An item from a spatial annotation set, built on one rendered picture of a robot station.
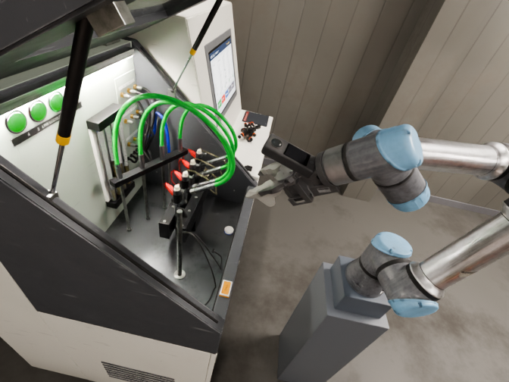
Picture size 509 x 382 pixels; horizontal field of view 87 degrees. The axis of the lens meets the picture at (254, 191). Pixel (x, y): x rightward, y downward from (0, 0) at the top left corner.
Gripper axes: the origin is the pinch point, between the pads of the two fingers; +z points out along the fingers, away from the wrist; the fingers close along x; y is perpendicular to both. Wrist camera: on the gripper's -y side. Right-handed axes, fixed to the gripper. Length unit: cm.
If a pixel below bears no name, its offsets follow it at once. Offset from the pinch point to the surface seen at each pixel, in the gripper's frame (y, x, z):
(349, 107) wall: 84, 205, 51
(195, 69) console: -28, 42, 30
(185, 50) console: -35, 42, 28
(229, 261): 23.6, -7.0, 28.0
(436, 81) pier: 90, 199, -19
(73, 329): 6, -43, 67
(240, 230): 24.2, 7.6, 32.0
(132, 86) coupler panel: -38, 28, 47
